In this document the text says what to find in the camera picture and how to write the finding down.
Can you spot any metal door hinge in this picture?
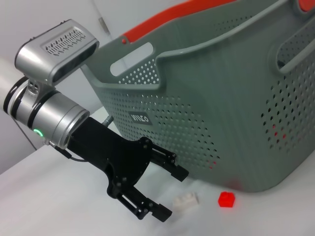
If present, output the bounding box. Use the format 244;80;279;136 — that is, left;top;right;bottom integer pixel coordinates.
98;17;110;35

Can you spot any grey perforated storage bin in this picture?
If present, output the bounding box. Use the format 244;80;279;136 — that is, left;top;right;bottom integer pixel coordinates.
82;0;315;194

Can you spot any small square red brick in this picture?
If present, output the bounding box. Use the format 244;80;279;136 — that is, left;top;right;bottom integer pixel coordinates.
218;191;236;208

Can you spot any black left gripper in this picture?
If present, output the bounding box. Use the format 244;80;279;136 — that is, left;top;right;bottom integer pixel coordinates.
66;117;189;223

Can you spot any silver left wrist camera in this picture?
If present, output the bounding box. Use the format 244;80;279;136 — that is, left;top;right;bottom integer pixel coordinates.
14;19;100;87

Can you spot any white plastic brick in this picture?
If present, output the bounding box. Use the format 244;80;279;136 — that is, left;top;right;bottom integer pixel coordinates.
172;191;200;211

